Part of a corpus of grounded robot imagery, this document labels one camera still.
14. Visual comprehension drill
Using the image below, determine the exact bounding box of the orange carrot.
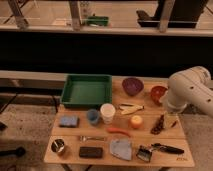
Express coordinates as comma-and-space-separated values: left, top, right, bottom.
106, 127, 131, 137

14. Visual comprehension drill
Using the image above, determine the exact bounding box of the green box on shelf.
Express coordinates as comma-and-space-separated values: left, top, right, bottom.
86, 15, 109, 26

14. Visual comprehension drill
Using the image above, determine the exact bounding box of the light blue towel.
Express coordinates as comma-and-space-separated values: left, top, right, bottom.
110, 139, 132, 161

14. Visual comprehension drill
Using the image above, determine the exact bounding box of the purple bowl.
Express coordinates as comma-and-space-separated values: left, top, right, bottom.
122, 77, 144, 96

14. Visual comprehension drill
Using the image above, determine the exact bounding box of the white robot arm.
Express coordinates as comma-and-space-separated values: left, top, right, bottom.
161, 66, 213, 118

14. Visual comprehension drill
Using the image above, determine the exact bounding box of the white paper cup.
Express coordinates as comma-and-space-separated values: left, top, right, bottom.
100, 103, 116, 124

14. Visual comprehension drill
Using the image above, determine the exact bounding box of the blue sponge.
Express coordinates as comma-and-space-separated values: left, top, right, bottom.
59, 116, 79, 127

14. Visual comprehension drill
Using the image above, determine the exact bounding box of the black rectangular block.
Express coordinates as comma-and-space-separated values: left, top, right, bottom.
79, 147, 103, 158

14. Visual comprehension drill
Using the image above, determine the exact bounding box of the brown pine cone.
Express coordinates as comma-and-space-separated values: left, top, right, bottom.
151, 115, 164, 135

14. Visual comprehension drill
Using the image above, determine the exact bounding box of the small blue cup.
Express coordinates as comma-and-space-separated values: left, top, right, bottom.
87, 109, 100, 125

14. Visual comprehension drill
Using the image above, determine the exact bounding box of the green plastic tray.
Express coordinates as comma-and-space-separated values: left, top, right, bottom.
60, 74, 112, 108

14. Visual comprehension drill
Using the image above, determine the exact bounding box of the red bowl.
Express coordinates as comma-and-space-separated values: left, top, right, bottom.
150, 86, 167, 105

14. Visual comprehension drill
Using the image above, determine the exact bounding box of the black machine on shelf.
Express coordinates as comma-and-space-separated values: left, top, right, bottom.
136, 0, 209, 28

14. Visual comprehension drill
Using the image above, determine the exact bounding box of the black handled brush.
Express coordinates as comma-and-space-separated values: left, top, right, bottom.
151, 143, 185, 154

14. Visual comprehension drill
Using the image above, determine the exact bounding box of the small metal cup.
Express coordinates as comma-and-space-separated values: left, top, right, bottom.
51, 139, 65, 155

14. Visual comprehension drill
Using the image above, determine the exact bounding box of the metal fork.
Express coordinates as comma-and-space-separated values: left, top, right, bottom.
79, 136, 106, 141

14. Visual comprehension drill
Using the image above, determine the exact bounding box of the banana peel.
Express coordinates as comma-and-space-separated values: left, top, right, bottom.
119, 103, 144, 115

